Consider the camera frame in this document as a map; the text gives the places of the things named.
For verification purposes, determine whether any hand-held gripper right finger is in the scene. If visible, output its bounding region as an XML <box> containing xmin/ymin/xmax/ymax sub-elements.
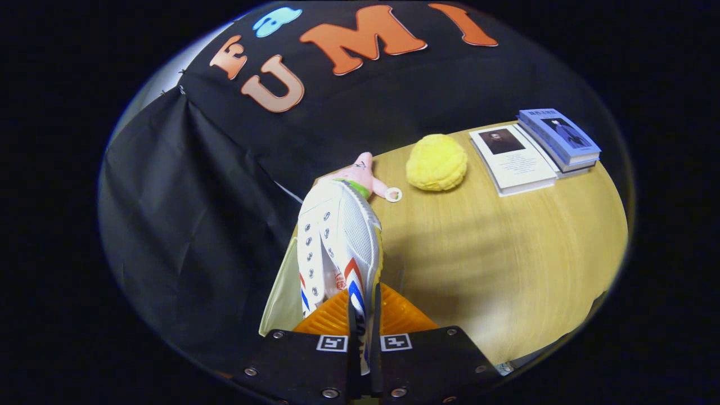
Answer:
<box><xmin>368</xmin><ymin>283</ymin><xmax>501</xmax><ymax>405</ymax></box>

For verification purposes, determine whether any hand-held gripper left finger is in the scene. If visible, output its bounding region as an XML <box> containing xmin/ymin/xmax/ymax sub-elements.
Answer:
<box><xmin>233</xmin><ymin>284</ymin><xmax>361</xmax><ymax>405</ymax></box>

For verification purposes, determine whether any beige fabric storage box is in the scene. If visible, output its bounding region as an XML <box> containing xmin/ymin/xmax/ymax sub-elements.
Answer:
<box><xmin>259</xmin><ymin>236</ymin><xmax>304</xmax><ymax>338</ymax></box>

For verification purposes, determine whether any white canvas shoe striped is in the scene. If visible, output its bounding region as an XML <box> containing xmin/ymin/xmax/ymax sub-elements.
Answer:
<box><xmin>296</xmin><ymin>179</ymin><xmax>384</xmax><ymax>375</ymax></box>

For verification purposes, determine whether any pink star plush toy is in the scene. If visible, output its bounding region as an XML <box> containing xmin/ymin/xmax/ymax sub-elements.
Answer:
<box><xmin>332</xmin><ymin>152</ymin><xmax>403</xmax><ymax>203</ymax></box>

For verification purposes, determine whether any yellow round plush cushion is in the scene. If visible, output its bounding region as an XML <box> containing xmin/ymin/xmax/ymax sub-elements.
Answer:
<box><xmin>406</xmin><ymin>134</ymin><xmax>469</xmax><ymax>192</ymax></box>

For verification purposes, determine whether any white portrait cover book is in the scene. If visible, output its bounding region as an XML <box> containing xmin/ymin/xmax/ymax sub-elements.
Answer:
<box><xmin>469</xmin><ymin>124</ymin><xmax>559</xmax><ymax>197</ymax></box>

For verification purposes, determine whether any blue cover book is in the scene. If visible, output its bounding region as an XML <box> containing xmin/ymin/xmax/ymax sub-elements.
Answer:
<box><xmin>516</xmin><ymin>108</ymin><xmax>602</xmax><ymax>173</ymax></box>

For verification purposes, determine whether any row of small black clips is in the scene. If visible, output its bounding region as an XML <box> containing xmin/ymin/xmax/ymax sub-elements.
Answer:
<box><xmin>160</xmin><ymin>69</ymin><xmax>187</xmax><ymax>95</ymax></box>

